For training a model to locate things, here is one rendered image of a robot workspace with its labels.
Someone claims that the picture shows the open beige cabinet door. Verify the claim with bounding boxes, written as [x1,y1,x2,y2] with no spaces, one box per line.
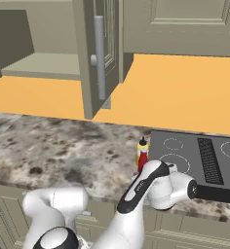
[71,0,125,121]

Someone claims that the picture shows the closed beige cabinet door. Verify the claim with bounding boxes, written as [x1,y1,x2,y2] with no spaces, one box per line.
[123,0,230,59]

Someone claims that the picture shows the beige base cabinet run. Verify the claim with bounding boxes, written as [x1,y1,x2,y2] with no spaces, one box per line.
[0,182,230,249]

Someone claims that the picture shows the dark open cabinet door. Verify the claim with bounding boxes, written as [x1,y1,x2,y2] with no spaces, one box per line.
[0,9,36,85]

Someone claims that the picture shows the red and yellow condiment bottle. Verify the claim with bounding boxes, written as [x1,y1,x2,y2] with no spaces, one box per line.
[135,136,151,175]

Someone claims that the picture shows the black glass hob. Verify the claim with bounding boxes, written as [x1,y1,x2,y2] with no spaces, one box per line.
[148,129,230,206]

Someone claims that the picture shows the grey bar door handle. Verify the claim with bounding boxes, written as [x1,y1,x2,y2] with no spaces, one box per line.
[90,15,107,101]

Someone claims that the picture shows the open beige wall cabinet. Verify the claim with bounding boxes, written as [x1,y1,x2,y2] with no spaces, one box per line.
[0,0,134,84]

